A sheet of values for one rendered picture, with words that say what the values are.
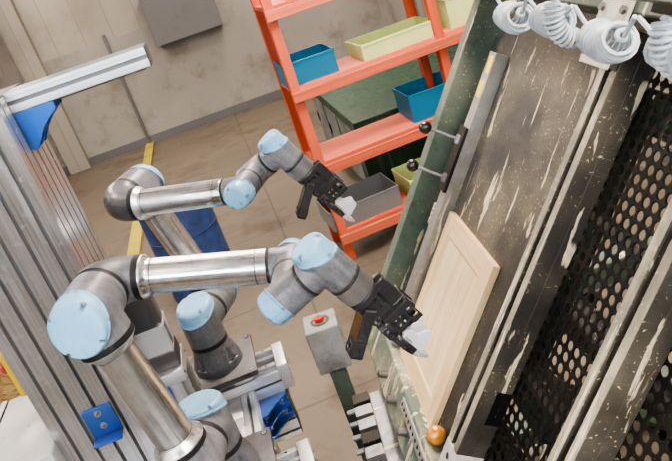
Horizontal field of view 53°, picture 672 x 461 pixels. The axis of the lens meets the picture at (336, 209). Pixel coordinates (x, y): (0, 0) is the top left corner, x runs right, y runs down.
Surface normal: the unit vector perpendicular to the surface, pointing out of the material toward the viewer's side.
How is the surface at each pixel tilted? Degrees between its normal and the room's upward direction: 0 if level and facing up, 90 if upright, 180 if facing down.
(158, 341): 90
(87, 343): 83
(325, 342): 90
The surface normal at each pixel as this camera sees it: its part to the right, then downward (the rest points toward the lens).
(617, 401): 0.13, 0.36
